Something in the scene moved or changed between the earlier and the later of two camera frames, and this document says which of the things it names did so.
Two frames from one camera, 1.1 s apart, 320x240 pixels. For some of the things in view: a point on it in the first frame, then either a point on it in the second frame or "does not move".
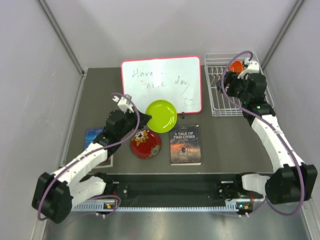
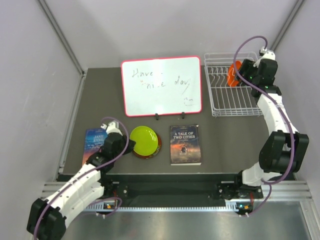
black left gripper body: (131, 123) -> (122, 147)
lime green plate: (164, 116) -> (146, 139)
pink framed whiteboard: (178, 80) does not move
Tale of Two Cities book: (185, 145) does not move
